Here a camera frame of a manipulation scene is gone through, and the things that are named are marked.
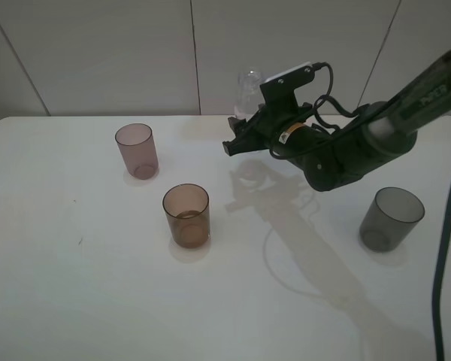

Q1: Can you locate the grey translucent plastic cup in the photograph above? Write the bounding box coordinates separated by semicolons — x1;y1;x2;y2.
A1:
359;187;425;253

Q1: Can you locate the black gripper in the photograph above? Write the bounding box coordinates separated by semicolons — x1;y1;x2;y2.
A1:
222;103;323;160

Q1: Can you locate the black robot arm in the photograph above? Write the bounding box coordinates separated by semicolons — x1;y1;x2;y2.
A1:
222;50;451;192

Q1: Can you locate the brown translucent plastic cup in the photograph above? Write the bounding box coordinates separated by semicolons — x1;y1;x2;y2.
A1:
162;184;210;249

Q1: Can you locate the clear plastic water bottle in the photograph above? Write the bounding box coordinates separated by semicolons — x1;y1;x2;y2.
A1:
235;67;262;120

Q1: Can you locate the pink translucent plastic cup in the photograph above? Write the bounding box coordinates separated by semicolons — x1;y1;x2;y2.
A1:
115;123;159;181

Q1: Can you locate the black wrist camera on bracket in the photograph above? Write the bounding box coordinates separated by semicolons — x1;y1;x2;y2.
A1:
260;62;316;116

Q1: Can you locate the thick dark hanging cable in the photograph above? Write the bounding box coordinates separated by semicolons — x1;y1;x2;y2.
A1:
432;131;451;361

